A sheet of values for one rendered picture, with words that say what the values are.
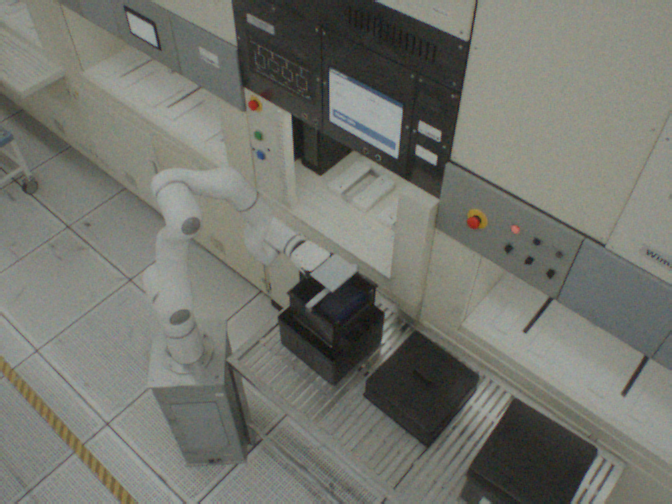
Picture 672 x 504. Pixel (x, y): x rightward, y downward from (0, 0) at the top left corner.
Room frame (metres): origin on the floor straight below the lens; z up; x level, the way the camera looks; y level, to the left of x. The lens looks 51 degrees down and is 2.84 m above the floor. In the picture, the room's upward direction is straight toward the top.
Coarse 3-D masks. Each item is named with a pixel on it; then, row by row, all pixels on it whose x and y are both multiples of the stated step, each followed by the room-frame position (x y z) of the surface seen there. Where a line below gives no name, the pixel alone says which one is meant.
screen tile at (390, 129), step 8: (368, 96) 1.58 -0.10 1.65; (368, 104) 1.58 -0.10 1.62; (376, 104) 1.56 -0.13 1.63; (384, 104) 1.54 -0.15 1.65; (384, 112) 1.54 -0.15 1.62; (368, 120) 1.58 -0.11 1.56; (376, 120) 1.56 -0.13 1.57; (392, 120) 1.52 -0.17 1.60; (376, 128) 1.56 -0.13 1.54; (384, 128) 1.54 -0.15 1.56; (392, 128) 1.52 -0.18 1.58; (392, 136) 1.52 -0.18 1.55
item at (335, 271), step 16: (336, 256) 1.33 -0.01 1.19; (320, 272) 1.27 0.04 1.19; (336, 272) 1.27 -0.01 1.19; (352, 272) 1.27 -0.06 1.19; (304, 288) 1.31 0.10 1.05; (320, 288) 1.37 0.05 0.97; (336, 288) 1.21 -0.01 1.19; (368, 288) 1.30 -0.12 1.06; (304, 304) 1.21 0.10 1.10; (368, 304) 1.26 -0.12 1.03; (304, 320) 1.22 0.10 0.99; (320, 320) 1.15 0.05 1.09; (352, 320) 1.20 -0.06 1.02; (368, 320) 1.26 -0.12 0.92; (320, 336) 1.17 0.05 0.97; (336, 336) 1.14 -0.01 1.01; (336, 352) 1.14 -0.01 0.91
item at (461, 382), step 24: (408, 360) 1.14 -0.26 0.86; (432, 360) 1.14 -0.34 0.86; (456, 360) 1.14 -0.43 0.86; (384, 384) 1.04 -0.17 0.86; (408, 384) 1.04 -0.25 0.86; (432, 384) 1.04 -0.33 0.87; (456, 384) 1.04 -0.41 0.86; (384, 408) 0.99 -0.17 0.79; (408, 408) 0.96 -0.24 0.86; (432, 408) 0.95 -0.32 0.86; (456, 408) 0.98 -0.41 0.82; (408, 432) 0.91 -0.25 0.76; (432, 432) 0.87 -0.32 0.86
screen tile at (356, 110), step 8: (336, 80) 1.67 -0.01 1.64; (336, 88) 1.67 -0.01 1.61; (344, 88) 1.65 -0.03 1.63; (352, 88) 1.62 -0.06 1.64; (336, 96) 1.67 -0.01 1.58; (352, 96) 1.62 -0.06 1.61; (336, 104) 1.67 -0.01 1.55; (344, 104) 1.64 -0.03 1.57; (360, 104) 1.60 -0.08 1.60; (352, 112) 1.62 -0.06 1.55; (360, 112) 1.60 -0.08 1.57
